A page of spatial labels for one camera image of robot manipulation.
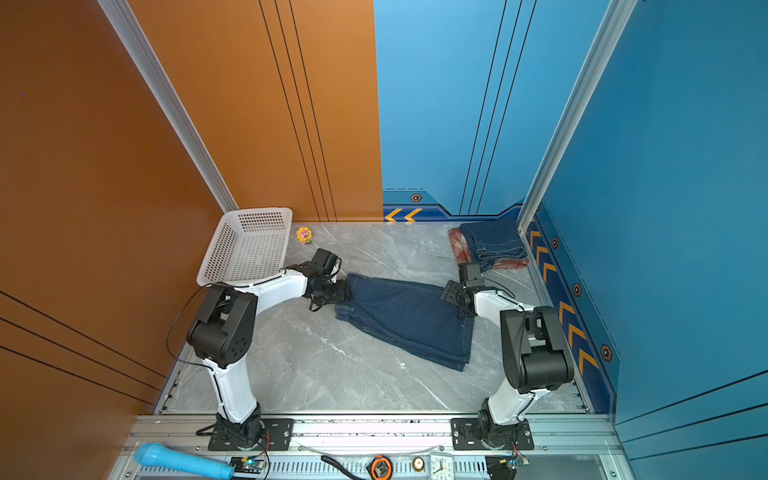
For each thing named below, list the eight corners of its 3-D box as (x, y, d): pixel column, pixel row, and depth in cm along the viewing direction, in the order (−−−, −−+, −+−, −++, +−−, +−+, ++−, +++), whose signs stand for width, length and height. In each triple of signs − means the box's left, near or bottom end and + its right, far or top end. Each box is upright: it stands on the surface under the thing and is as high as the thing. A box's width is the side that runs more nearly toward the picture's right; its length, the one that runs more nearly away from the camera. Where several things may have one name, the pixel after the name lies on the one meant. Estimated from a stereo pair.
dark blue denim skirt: (469, 272, 106) (474, 257, 99) (460, 229, 119) (464, 214, 112) (522, 272, 106) (530, 257, 99) (507, 229, 119) (514, 214, 112)
